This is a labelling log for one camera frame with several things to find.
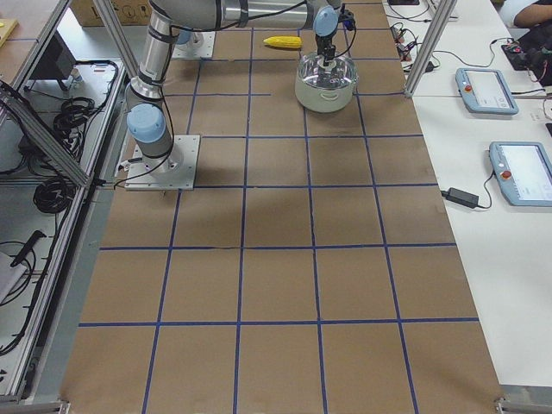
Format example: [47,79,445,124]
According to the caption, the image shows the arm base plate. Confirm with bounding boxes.
[124,135,200,191]
[172,30,216,60]

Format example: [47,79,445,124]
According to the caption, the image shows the aluminium frame diagonal strut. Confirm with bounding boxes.
[1,81,92,188]

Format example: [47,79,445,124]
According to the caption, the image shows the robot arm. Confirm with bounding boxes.
[127,1,340,163]

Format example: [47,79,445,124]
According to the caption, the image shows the pale green steel pot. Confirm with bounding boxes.
[295,74,358,113]

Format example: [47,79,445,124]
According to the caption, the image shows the coiled black cables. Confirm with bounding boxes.
[0,60,120,215]

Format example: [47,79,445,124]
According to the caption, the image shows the cardboard box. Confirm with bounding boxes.
[71,0,153,28]

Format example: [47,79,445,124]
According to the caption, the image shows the black monitor box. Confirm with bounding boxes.
[29,31,76,91]

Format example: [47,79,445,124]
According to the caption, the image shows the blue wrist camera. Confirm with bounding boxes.
[338,9,356,31]

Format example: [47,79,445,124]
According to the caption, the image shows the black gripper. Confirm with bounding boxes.
[315,34,336,67]

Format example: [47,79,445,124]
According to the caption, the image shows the person forearm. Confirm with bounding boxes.
[513,3,551,28]

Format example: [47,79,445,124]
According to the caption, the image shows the glass pot lid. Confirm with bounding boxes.
[297,53,358,91]

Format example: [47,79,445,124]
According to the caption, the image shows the aluminium frame post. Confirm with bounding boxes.
[92,0,139,78]
[405,0,456,97]

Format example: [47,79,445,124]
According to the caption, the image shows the yellow corn cob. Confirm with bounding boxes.
[263,35,303,50]

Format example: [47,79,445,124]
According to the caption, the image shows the left aluminium frame post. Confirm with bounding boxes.
[92,0,139,78]

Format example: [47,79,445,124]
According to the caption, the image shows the upper teach pendant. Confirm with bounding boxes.
[455,68,518,116]

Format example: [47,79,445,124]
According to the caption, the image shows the lower teach pendant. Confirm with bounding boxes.
[489,141,551,207]

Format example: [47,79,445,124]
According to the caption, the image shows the black power adapter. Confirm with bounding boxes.
[441,187,479,209]

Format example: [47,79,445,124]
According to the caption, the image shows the teach pendant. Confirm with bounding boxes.
[489,141,551,207]
[455,68,518,116]

